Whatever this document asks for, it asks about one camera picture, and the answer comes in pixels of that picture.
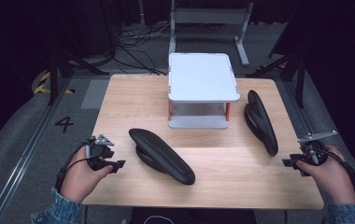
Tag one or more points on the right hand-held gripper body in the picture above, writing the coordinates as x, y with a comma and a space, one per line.
314, 152

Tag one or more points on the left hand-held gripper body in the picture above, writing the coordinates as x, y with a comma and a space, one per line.
97, 152

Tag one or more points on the black shoe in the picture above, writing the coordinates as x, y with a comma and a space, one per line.
261, 124
163, 157

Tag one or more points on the white two-tier shoe rack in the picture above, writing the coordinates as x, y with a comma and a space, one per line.
202, 81

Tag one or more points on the person's left hand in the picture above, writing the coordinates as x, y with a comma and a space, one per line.
80, 179

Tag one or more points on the person's right hand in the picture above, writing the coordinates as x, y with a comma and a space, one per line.
331, 179

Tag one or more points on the yellow black hazard tape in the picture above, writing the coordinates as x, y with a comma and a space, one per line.
43, 87

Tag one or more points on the black metal stand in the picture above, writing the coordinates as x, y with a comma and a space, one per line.
63, 65
294, 67

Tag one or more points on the person's dark lap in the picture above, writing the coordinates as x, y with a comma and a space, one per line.
197, 217

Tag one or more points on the grey floor rail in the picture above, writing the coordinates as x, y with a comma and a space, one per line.
26, 152
303, 115

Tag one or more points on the grey metal stand frame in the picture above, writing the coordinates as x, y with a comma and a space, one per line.
210, 18

